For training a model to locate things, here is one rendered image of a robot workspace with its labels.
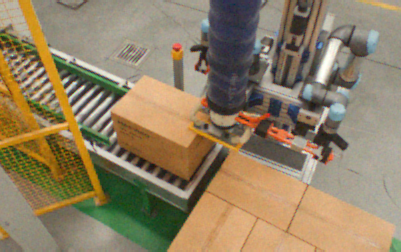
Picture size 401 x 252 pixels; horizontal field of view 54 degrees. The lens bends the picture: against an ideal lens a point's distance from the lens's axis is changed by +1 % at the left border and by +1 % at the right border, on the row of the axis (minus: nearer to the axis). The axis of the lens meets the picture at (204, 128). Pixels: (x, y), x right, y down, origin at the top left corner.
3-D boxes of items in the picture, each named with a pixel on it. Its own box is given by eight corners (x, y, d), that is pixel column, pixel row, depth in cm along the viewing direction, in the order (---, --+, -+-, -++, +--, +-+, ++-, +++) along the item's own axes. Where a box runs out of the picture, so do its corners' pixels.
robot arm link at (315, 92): (334, 14, 209) (302, 91, 195) (355, 20, 207) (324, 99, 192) (330, 28, 220) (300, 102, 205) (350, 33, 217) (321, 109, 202)
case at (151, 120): (119, 146, 293) (109, 111, 261) (149, 111, 315) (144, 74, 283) (188, 181, 275) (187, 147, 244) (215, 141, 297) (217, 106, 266)
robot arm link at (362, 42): (335, 72, 257) (355, 19, 206) (359, 79, 253) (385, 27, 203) (329, 87, 253) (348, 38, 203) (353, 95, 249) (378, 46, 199)
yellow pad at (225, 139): (187, 129, 239) (187, 123, 235) (196, 118, 244) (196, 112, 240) (237, 152, 229) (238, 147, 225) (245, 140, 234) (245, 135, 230)
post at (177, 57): (176, 133, 370) (170, 50, 292) (180, 128, 374) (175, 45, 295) (182, 136, 368) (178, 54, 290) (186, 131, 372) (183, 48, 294)
